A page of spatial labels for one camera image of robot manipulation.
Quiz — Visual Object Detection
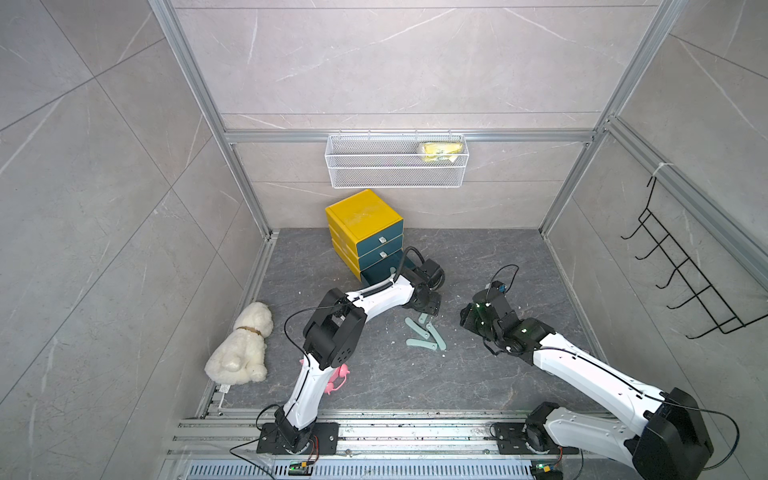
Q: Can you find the teal top drawer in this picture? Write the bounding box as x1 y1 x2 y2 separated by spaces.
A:
356 220 403 257

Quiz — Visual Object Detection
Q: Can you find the teal drawer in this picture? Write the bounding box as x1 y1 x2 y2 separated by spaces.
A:
358 235 403 271
356 220 403 257
361 250 403 287

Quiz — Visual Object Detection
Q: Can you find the teal bottom drawer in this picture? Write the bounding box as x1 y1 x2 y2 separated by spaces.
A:
361 250 403 287

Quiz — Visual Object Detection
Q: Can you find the mint knife horizontal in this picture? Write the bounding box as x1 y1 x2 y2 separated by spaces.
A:
406 339 438 351

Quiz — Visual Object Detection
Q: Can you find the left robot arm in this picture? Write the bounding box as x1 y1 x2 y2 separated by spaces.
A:
256 246 446 453

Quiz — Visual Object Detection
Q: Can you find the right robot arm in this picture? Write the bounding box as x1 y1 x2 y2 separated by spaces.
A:
460 279 725 479

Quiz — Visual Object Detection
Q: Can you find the yellow drawer cabinet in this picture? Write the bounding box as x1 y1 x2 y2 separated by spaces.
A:
325 189 404 280

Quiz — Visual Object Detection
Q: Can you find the pink alarm clock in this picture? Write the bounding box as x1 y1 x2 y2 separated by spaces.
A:
324 364 350 395

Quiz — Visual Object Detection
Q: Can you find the yellow sponge in basket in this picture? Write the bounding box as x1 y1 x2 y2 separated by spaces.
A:
417 142 464 163

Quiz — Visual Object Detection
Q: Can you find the white plush dog toy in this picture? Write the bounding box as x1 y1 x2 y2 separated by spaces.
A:
204 302 274 386

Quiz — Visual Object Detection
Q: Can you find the white wire wall basket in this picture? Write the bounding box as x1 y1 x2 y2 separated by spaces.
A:
324 133 469 189

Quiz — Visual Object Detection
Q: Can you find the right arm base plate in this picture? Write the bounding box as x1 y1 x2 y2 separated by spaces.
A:
489 422 579 455

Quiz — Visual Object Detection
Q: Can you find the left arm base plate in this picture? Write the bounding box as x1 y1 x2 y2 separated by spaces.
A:
256 422 340 456

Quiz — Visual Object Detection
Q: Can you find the black wire hook rack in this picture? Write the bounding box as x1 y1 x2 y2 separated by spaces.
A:
620 176 767 340

